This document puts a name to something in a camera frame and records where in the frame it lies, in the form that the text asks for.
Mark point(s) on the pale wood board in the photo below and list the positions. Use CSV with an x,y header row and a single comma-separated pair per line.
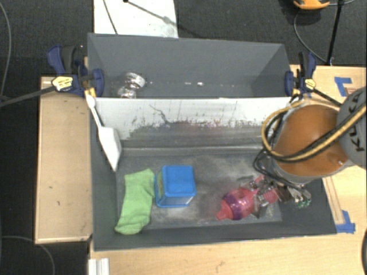
x,y
64,159

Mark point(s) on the white plastic scoop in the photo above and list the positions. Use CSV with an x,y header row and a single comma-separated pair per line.
x,y
110,142

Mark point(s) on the blue lidded plastic container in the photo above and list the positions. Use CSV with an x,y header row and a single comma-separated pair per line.
x,y
176,183

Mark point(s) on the pink plastic bottle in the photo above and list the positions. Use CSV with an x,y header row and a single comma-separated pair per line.
x,y
239,203

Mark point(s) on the grey metal bin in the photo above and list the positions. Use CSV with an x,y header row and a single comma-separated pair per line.
x,y
186,64

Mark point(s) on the green cloth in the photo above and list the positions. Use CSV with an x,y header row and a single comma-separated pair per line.
x,y
136,202

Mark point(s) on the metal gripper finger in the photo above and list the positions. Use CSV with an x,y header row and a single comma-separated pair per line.
x,y
260,185
263,201

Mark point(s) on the clear glass thing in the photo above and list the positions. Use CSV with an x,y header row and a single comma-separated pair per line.
x,y
130,86

